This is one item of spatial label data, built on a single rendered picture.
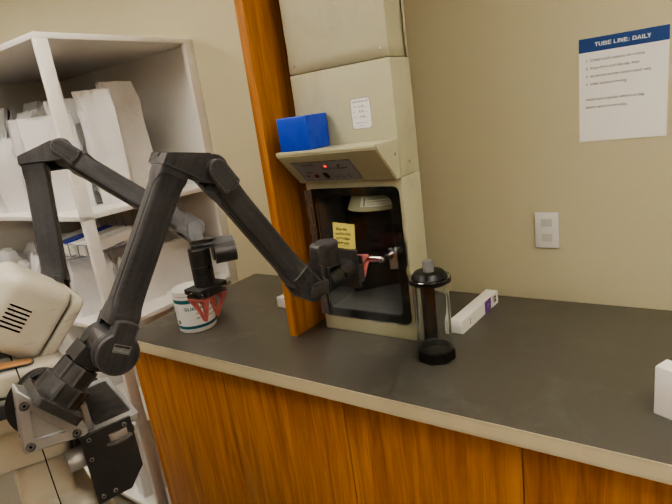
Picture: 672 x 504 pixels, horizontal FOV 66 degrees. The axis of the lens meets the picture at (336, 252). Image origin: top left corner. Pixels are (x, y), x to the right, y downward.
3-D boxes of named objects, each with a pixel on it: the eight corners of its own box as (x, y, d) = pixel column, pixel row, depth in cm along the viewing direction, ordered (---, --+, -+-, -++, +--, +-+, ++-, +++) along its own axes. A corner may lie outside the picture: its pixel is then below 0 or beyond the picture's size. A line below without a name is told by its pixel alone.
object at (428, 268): (427, 276, 137) (424, 252, 136) (455, 281, 130) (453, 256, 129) (404, 287, 132) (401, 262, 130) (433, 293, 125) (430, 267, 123)
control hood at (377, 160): (304, 182, 153) (299, 148, 150) (402, 177, 134) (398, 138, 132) (280, 189, 144) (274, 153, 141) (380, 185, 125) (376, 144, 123)
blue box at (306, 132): (302, 148, 149) (298, 116, 146) (330, 145, 143) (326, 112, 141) (280, 152, 141) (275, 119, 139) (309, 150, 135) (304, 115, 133)
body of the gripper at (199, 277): (228, 285, 143) (223, 260, 141) (200, 298, 135) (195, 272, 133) (212, 283, 147) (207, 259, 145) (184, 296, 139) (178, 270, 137)
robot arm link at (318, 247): (290, 292, 127) (311, 300, 120) (284, 248, 123) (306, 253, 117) (327, 278, 134) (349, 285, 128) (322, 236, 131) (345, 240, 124)
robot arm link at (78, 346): (59, 359, 93) (67, 368, 89) (97, 312, 96) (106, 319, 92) (100, 382, 98) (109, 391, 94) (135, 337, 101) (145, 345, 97)
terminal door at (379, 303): (326, 313, 163) (307, 188, 153) (412, 325, 145) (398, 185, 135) (324, 314, 162) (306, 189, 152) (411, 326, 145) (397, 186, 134)
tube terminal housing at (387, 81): (366, 299, 184) (338, 75, 164) (451, 308, 166) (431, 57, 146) (326, 327, 165) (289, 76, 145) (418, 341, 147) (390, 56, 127)
